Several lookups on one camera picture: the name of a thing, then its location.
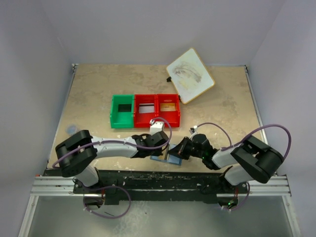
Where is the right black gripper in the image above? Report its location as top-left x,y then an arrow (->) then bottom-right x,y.
168,136 -> 204,160

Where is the blue card holder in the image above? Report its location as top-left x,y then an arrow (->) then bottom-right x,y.
150,144 -> 182,166

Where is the orange yellow credit card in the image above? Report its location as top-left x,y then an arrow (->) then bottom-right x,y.
160,103 -> 176,112

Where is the black credit card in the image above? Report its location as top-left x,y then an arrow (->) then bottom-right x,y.
118,104 -> 132,113

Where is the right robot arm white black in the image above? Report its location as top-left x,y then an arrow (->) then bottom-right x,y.
168,133 -> 284,193

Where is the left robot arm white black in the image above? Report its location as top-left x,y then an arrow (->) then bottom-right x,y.
52,130 -> 172,194

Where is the red double plastic bin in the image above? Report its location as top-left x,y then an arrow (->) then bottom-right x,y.
133,94 -> 181,128

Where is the green plastic bin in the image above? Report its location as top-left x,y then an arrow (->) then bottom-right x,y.
110,94 -> 134,129

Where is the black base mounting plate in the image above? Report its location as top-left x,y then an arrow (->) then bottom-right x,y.
74,170 -> 247,205

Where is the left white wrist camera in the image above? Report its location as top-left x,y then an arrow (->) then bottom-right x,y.
149,119 -> 164,135

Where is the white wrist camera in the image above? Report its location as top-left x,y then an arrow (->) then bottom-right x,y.
189,125 -> 198,140
149,119 -> 164,135

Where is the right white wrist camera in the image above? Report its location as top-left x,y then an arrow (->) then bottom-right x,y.
189,125 -> 198,140

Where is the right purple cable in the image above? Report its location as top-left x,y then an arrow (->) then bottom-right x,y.
191,122 -> 292,213

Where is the purple cable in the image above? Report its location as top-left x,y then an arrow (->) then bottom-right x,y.
191,122 -> 292,213
51,118 -> 172,219

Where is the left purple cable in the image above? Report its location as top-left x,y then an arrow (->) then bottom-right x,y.
51,118 -> 172,219

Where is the white board wooden frame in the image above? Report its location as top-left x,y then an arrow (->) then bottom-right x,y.
166,47 -> 215,104

